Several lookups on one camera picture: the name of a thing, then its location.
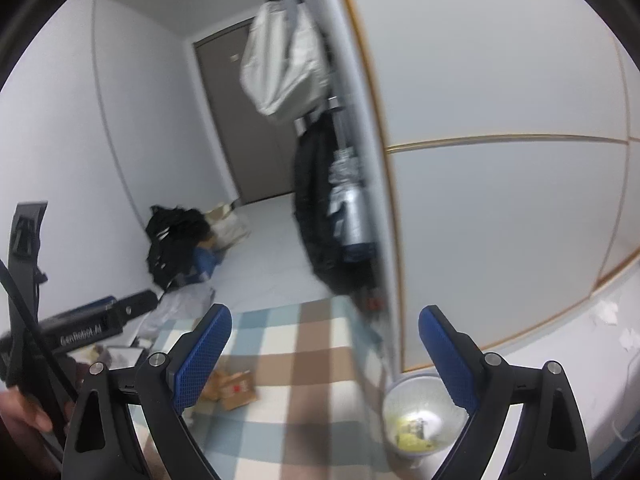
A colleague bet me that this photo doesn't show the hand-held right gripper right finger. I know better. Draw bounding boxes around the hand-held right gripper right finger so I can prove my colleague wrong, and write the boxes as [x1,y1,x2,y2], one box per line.
[418,305,593,480]

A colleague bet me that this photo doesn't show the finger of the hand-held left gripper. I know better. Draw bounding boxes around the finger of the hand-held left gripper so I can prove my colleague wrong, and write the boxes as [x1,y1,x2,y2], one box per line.
[112,289,160,322]

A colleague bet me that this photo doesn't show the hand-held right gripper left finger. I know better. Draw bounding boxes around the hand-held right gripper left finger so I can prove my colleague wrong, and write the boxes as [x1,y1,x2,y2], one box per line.
[61,303,233,480]

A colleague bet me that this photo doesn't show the white bowl with food scraps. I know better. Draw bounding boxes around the white bowl with food scraps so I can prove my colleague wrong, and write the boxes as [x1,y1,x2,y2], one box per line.
[382,375,471,456]

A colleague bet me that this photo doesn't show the person's left hand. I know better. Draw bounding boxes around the person's left hand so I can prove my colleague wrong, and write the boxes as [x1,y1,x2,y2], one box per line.
[0,390,55,443]

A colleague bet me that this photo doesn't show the grey plastic mailer bag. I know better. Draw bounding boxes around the grey plastic mailer bag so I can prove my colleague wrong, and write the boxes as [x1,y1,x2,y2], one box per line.
[137,285,216,341]

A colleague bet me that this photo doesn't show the brown cardboard piece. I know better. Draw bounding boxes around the brown cardboard piece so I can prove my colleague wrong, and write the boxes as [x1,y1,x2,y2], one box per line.
[200,369,258,411]

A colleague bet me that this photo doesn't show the black clothes pile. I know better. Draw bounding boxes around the black clothes pile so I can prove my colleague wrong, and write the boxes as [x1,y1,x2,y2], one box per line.
[145,204,213,291]

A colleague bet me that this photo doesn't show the checkered floor mat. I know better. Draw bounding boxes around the checkered floor mat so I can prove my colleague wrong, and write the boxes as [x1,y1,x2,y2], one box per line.
[127,294,401,480]

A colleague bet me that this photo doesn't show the beige tote bag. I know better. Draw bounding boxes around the beige tote bag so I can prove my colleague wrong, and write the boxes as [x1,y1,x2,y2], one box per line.
[202,200,251,256]

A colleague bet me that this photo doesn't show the silver folded umbrella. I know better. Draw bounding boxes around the silver folded umbrella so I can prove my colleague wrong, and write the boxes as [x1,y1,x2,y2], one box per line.
[327,105,376,262]

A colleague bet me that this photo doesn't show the black backpack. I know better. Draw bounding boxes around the black backpack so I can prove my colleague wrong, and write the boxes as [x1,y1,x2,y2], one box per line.
[292,110,381,296]

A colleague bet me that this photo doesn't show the brown door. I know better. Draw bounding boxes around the brown door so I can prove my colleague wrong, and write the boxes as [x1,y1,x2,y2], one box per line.
[192,17,301,206]

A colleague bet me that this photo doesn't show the white hanging bag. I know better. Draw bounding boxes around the white hanging bag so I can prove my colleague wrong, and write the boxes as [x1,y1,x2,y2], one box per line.
[239,0,331,123]

